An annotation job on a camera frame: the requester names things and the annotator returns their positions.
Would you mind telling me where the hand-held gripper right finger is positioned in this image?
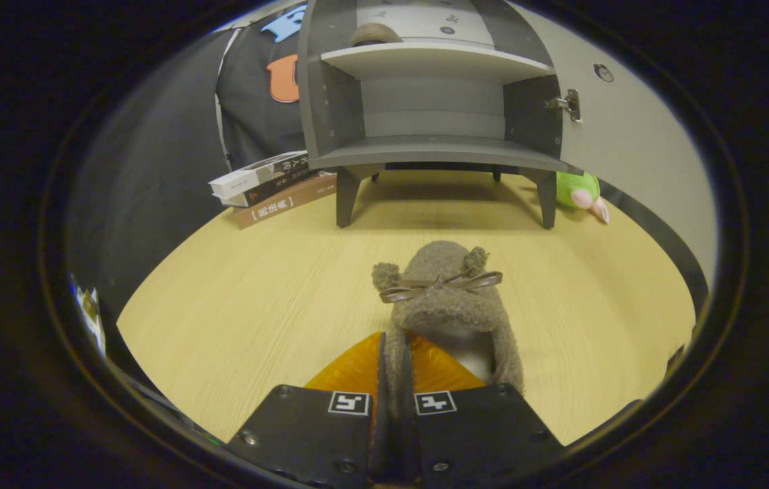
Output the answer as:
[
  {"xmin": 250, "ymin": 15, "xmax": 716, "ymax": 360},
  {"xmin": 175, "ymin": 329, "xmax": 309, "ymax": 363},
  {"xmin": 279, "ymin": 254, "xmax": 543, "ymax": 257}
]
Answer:
[{"xmin": 398, "ymin": 333, "xmax": 569, "ymax": 484}]

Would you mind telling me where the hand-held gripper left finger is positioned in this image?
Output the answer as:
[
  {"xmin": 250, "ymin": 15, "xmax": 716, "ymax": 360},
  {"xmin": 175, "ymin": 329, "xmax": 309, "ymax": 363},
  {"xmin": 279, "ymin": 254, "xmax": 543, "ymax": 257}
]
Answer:
[{"xmin": 225, "ymin": 331, "xmax": 389, "ymax": 489}]

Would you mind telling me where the brown plush shoe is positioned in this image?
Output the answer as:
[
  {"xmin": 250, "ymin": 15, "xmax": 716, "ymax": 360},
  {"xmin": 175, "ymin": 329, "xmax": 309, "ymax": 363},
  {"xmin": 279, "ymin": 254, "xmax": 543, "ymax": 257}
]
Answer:
[
  {"xmin": 371, "ymin": 240, "xmax": 526, "ymax": 422},
  {"xmin": 351, "ymin": 22, "xmax": 404, "ymax": 47}
]

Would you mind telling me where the grey shoe cabinet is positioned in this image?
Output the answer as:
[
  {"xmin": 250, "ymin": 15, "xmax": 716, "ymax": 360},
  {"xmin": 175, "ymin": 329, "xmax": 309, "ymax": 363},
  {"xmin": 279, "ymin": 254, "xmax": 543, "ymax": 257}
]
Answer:
[{"xmin": 296, "ymin": 0, "xmax": 572, "ymax": 230}]

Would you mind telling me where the brown book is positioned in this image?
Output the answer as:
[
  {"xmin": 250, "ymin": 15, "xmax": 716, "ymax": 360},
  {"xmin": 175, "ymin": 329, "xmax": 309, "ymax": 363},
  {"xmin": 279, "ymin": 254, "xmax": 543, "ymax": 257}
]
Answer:
[{"xmin": 232, "ymin": 172, "xmax": 338, "ymax": 230}]

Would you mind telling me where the white patterned packet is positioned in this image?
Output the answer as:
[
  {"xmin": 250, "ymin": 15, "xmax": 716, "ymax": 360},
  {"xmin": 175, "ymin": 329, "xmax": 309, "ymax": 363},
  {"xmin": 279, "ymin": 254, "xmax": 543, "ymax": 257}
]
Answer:
[{"xmin": 71, "ymin": 275, "xmax": 107, "ymax": 357}]

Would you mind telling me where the dark book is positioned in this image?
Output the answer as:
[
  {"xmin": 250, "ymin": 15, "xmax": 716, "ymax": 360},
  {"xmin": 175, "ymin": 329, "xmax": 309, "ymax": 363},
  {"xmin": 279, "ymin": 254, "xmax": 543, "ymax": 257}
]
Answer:
[{"xmin": 220, "ymin": 166, "xmax": 314, "ymax": 209}]

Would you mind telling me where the green plush toy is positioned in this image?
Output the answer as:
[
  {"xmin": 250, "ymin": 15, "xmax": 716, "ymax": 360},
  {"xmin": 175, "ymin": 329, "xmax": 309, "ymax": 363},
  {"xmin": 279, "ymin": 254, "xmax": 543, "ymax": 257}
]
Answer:
[{"xmin": 556, "ymin": 170, "xmax": 611, "ymax": 225}]

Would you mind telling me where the black backdrop cloth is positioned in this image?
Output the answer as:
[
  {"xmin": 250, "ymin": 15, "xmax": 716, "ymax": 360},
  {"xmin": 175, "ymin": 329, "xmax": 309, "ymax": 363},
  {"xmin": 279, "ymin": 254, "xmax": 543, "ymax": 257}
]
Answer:
[{"xmin": 65, "ymin": 3, "xmax": 307, "ymax": 320}]

